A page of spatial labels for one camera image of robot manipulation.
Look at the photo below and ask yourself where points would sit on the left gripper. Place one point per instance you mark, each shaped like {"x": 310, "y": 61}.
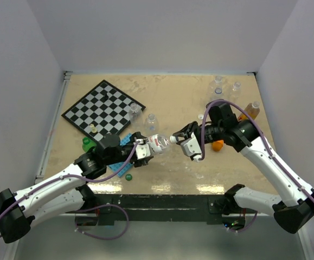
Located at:
{"x": 135, "y": 135}

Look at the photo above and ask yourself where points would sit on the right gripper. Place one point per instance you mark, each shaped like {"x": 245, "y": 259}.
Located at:
{"x": 186, "y": 131}

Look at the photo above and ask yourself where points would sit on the juice bottle white cap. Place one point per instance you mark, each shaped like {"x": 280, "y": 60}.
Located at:
{"x": 173, "y": 139}

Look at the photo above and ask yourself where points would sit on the juice bottle with white label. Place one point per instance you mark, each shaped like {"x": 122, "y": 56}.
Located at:
{"x": 158, "y": 144}

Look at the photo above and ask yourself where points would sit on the green bottle cap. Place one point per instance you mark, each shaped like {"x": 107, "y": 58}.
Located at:
{"x": 128, "y": 177}

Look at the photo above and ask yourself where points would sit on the green plastic bottle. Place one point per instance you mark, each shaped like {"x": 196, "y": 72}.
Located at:
{"x": 87, "y": 144}

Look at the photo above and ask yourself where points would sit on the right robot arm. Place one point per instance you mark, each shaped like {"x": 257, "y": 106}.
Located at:
{"x": 292, "y": 207}

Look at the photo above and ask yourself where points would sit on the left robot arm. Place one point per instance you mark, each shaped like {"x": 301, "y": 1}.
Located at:
{"x": 67, "y": 191}

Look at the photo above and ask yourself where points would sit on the blue label water bottle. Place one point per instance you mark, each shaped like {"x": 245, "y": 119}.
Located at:
{"x": 214, "y": 94}

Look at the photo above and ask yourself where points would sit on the clear bottle back row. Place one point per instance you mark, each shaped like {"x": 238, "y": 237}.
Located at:
{"x": 216, "y": 82}

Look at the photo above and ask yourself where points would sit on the orange tea bottle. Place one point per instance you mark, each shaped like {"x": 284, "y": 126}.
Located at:
{"x": 252, "y": 109}

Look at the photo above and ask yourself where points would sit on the blue studded baseplate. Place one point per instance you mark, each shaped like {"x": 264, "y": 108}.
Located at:
{"x": 115, "y": 167}

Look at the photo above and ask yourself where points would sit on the orange plastic carrot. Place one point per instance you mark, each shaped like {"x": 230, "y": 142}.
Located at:
{"x": 217, "y": 145}

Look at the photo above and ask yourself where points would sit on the black white chessboard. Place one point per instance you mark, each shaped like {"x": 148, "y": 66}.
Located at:
{"x": 108, "y": 116}

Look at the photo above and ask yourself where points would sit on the cream chess piece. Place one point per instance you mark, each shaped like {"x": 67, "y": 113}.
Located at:
{"x": 93, "y": 128}

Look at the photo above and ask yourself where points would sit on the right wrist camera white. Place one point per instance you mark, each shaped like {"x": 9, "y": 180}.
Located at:
{"x": 191, "y": 148}

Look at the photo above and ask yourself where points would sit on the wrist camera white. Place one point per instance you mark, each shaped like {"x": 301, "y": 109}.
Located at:
{"x": 143, "y": 149}
{"x": 191, "y": 148}

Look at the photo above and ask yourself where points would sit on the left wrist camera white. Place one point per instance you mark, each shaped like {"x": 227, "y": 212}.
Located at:
{"x": 143, "y": 149}

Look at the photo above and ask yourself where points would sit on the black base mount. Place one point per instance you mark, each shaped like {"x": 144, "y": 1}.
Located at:
{"x": 159, "y": 208}

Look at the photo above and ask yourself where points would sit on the aluminium frame rail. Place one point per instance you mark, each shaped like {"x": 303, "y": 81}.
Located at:
{"x": 66, "y": 78}

